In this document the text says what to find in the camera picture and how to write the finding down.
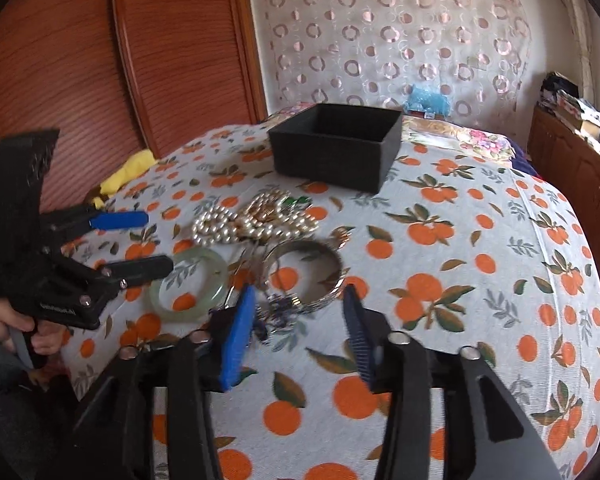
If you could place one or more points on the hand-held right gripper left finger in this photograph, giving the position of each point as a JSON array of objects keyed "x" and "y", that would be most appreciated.
[{"x": 237, "y": 340}]

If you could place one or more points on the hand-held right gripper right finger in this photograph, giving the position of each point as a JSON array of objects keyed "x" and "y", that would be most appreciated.
[{"x": 357, "y": 340}]

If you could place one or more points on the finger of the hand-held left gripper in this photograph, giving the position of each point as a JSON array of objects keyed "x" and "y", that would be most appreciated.
[
  {"x": 120, "y": 220},
  {"x": 145, "y": 267}
]

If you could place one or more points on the pale green jade bangle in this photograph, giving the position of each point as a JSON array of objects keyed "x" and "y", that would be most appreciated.
[{"x": 195, "y": 256}]

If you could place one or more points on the dark purple brooch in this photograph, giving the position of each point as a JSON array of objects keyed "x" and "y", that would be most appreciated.
[{"x": 280, "y": 305}]

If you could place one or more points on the wide silver bangle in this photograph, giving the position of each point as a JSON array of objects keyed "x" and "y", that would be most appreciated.
[{"x": 305, "y": 249}]

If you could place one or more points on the green gem jewelry piece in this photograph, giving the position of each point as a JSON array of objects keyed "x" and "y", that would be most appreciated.
[{"x": 297, "y": 201}]

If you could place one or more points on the black jewelry box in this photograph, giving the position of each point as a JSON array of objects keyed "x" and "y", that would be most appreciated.
[{"x": 330, "y": 160}]

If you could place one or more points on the yellow plush toy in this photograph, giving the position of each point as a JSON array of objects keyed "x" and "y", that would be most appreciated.
[{"x": 130, "y": 170}]

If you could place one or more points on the orange fruit print cloth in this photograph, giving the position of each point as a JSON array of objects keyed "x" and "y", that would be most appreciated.
[{"x": 480, "y": 310}]

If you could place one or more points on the reddish wooden wardrobe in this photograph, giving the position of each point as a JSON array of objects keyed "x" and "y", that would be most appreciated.
[{"x": 180, "y": 60}]

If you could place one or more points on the navy blue bed sheet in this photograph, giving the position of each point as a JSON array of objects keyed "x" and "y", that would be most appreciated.
[{"x": 525, "y": 160}]

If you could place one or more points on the blue plastic bag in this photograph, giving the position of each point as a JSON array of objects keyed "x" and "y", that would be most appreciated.
[{"x": 427, "y": 100}]

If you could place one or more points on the wooden side cabinet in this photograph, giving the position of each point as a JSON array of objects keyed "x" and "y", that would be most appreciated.
[{"x": 570, "y": 170}]

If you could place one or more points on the circle pattern sheer curtain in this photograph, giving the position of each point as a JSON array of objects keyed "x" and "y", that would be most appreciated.
[{"x": 380, "y": 35}]

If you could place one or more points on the stack of books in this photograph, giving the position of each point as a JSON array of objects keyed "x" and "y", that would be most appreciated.
[{"x": 565, "y": 105}]

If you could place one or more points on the beige window curtain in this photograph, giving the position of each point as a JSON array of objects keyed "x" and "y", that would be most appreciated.
[{"x": 575, "y": 20}]

